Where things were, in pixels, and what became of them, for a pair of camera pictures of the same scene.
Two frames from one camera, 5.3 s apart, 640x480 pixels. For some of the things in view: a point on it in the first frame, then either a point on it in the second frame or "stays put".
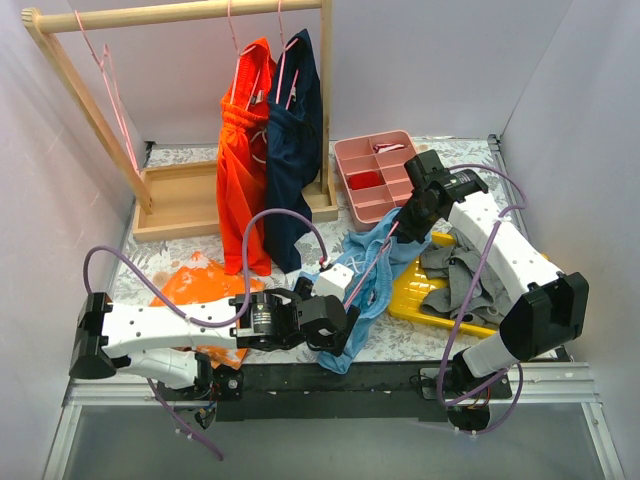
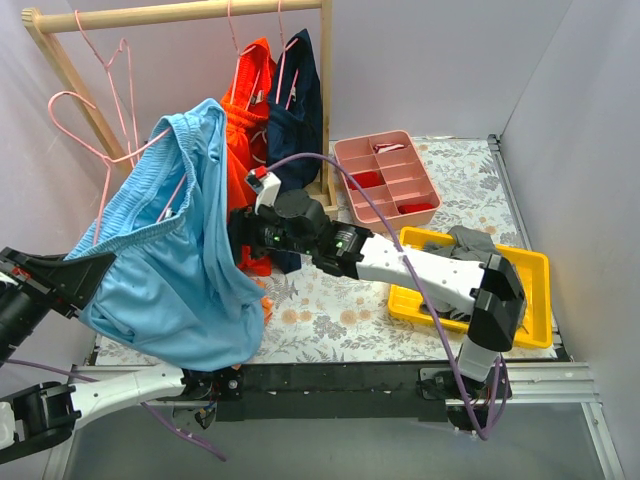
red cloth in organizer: x=364 y=180 stays put
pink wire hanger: x=372 y=263 to x=110 y=162
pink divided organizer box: x=374 y=176 stays put
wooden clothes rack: x=182 y=199 stays put
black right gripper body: x=405 y=227 to x=239 y=236
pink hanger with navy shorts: x=285 y=48 stays put
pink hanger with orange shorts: x=239 y=61 stays put
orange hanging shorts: x=241 y=178 stays put
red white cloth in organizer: x=382 y=148 stays put
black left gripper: x=345 y=326 to x=60 y=282
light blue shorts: x=372 y=254 to x=181 y=283
